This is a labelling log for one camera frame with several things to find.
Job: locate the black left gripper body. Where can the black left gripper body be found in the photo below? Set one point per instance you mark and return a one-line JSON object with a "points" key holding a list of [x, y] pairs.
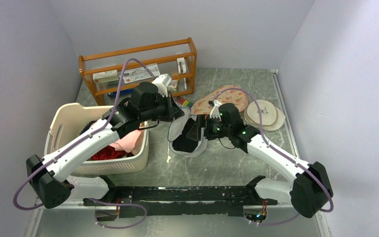
{"points": [[166, 108]]}

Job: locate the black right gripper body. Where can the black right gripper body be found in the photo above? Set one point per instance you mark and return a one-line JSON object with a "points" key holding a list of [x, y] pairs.
{"points": [[204, 121]]}

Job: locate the white mesh laundry bag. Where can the white mesh laundry bag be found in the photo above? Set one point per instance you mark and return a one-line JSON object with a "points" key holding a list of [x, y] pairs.
{"points": [[175, 129]]}

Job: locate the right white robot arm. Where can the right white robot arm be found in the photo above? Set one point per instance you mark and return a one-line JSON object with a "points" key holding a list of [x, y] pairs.
{"points": [[306, 187]]}

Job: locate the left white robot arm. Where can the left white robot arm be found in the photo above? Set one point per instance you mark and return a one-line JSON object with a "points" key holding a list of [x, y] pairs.
{"points": [[48, 176]]}

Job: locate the black bra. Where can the black bra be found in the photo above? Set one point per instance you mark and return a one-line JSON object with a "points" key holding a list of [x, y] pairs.
{"points": [[183, 144]]}

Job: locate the peach patterned laundry bag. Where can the peach patterned laundry bag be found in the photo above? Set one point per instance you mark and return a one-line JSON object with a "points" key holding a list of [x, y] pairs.
{"points": [[238, 98]]}

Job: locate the cream round laundry bag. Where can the cream round laundry bag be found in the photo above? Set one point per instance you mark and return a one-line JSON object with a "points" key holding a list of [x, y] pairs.
{"points": [[272, 117]]}

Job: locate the cream plastic laundry basket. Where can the cream plastic laundry basket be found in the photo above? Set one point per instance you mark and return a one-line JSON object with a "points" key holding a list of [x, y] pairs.
{"points": [[70, 120]]}

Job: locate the pack of coloured markers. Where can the pack of coloured markers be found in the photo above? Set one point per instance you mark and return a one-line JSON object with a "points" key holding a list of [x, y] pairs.
{"points": [[182, 102]]}

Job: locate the small white red box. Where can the small white red box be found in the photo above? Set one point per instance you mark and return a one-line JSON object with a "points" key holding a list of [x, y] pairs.
{"points": [[173, 85]]}

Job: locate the white packet on shelf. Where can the white packet on shelf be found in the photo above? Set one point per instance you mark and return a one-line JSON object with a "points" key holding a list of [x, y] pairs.
{"points": [[138, 74]]}

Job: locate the pink cloth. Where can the pink cloth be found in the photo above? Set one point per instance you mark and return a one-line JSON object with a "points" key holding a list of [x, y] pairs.
{"points": [[128, 143]]}

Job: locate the white upright box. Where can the white upright box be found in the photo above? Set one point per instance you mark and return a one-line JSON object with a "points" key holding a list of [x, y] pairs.
{"points": [[182, 69]]}

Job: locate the white box on shelf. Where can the white box on shelf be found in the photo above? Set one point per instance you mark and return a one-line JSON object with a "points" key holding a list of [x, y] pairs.
{"points": [[103, 78]]}

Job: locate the red cloth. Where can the red cloth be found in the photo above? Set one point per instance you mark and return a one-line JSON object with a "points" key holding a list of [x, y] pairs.
{"points": [[109, 153]]}

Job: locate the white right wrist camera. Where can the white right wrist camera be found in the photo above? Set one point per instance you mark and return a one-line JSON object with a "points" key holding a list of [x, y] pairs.
{"points": [[215, 113]]}

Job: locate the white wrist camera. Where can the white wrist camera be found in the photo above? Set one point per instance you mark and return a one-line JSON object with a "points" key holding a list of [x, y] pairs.
{"points": [[162, 81], [215, 113]]}

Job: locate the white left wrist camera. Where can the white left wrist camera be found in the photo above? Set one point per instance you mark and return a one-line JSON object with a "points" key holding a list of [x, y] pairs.
{"points": [[162, 81]]}

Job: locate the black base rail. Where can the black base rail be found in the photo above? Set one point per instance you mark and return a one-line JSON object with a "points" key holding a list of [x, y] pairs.
{"points": [[168, 201]]}

